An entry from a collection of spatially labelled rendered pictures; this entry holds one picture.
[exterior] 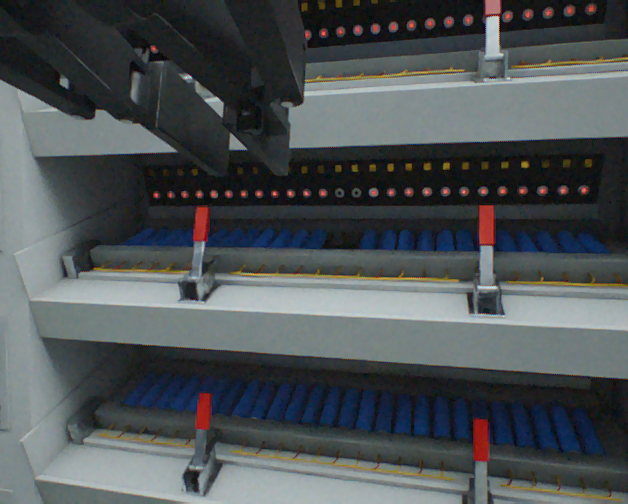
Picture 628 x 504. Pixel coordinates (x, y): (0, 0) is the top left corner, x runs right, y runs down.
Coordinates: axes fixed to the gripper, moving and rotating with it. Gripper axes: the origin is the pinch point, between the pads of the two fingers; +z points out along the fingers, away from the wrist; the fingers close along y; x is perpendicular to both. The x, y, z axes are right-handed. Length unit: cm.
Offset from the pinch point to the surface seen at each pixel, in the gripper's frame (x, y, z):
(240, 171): 8.7, -13.3, 32.9
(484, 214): 0.6, 14.2, 21.8
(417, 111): 8.3, 8.5, 17.6
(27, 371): -15.8, -30.6, 22.2
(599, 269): -3.4, 24.3, 26.3
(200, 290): -6.9, -11.3, 21.0
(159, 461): -24.8, -18.0, 28.2
